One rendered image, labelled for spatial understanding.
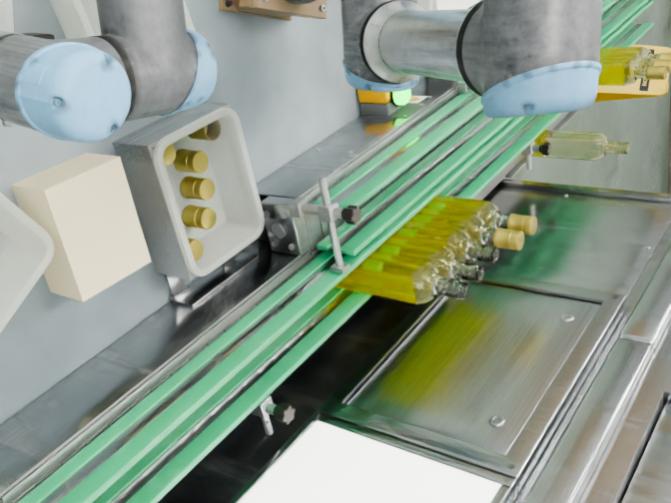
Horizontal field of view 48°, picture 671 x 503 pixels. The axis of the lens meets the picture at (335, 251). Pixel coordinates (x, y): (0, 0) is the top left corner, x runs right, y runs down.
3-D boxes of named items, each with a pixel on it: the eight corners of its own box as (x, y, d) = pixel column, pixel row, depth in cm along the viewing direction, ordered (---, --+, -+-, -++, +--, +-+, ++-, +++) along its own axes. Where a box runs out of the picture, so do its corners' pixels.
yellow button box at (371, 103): (358, 115, 156) (388, 116, 152) (352, 80, 153) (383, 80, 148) (376, 103, 161) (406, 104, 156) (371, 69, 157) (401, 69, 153)
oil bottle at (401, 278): (327, 286, 133) (431, 308, 121) (321, 259, 131) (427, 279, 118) (343, 270, 137) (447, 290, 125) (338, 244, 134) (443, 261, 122)
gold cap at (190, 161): (170, 154, 114) (190, 156, 112) (186, 145, 117) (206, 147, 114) (176, 175, 116) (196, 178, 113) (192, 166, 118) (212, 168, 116)
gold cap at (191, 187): (177, 181, 116) (196, 184, 114) (193, 172, 119) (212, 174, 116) (183, 202, 118) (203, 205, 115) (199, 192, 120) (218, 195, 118)
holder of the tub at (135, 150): (166, 301, 121) (200, 310, 116) (112, 142, 108) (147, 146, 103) (236, 251, 132) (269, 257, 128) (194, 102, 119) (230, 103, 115)
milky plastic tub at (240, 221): (158, 274, 118) (196, 283, 113) (112, 142, 107) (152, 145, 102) (231, 225, 129) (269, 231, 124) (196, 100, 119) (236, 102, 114)
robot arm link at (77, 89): (146, 138, 63) (57, 157, 57) (68, 116, 69) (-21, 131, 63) (141, 42, 60) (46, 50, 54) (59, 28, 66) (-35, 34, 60)
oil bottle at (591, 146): (520, 156, 194) (624, 164, 179) (519, 136, 192) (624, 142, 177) (529, 148, 198) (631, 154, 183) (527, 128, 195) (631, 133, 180)
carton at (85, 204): (50, 291, 103) (83, 301, 99) (10, 185, 96) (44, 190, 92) (118, 253, 112) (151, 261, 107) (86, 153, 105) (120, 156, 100)
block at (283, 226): (268, 252, 129) (300, 258, 125) (256, 204, 125) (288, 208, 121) (281, 243, 132) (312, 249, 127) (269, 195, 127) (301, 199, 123)
